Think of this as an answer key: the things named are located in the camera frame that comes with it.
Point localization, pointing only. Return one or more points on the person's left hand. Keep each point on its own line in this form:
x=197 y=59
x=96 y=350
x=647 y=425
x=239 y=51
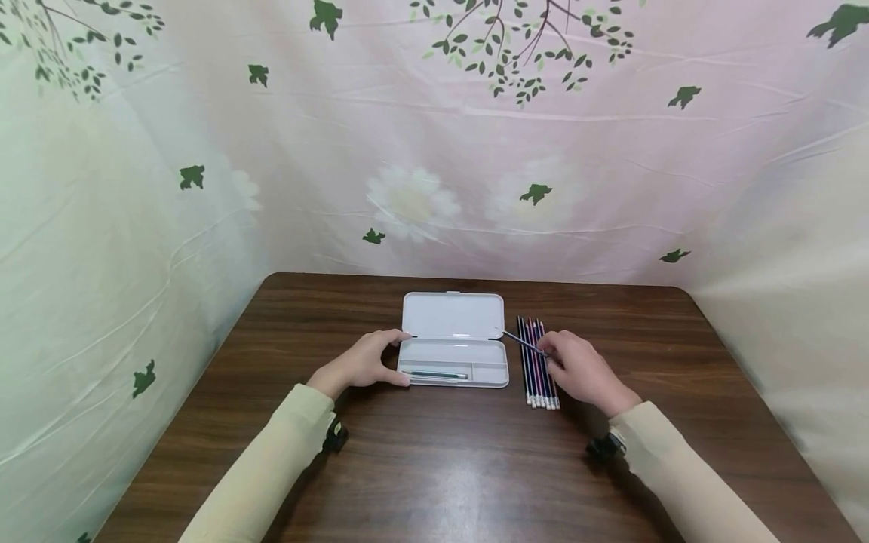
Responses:
x=356 y=366

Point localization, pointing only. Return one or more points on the person's right hand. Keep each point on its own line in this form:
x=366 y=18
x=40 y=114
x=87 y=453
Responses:
x=587 y=373

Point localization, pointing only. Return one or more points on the person's right index finger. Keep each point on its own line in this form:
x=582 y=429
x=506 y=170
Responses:
x=551 y=339

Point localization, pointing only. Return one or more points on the person's left index finger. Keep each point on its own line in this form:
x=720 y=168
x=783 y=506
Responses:
x=394 y=335

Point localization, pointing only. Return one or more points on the person's right thumb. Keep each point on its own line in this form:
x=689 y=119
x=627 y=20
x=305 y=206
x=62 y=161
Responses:
x=553 y=363

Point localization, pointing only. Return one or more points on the person's left thumb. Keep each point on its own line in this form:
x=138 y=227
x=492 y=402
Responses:
x=397 y=377

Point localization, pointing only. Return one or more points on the dark blue pencil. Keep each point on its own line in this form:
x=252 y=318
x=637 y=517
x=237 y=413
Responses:
x=523 y=342

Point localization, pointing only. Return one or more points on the white pencil case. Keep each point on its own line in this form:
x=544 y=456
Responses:
x=453 y=339

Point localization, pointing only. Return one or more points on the person's right forearm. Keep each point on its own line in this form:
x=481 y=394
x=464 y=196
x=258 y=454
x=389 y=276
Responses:
x=686 y=475

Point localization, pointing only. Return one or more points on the person's left forearm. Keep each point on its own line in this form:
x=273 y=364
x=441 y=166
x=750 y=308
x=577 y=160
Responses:
x=265 y=471

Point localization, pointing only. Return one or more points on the row of coloured pencils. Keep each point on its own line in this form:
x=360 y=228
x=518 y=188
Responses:
x=536 y=385

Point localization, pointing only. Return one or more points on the green pencil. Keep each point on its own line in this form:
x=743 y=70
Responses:
x=434 y=374

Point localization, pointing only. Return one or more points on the black wrist band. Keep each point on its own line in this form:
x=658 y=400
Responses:
x=604 y=446
x=336 y=436

